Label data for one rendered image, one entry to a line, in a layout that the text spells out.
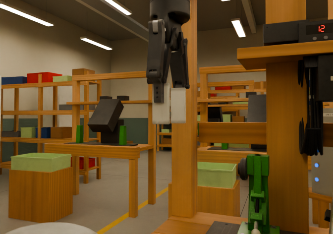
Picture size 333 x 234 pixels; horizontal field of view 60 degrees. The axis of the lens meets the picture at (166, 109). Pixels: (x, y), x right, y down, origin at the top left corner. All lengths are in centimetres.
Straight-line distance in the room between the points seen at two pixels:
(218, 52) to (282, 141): 1017
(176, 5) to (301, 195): 86
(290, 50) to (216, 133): 46
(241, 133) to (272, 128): 16
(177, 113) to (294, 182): 70
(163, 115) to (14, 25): 890
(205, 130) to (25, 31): 854
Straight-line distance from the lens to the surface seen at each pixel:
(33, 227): 29
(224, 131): 126
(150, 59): 48
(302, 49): 105
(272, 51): 105
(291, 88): 115
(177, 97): 57
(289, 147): 115
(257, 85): 782
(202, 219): 126
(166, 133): 1083
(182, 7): 54
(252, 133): 125
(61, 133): 633
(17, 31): 933
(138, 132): 1207
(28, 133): 687
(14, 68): 906
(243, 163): 101
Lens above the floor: 130
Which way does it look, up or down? 2 degrees up
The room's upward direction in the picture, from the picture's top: straight up
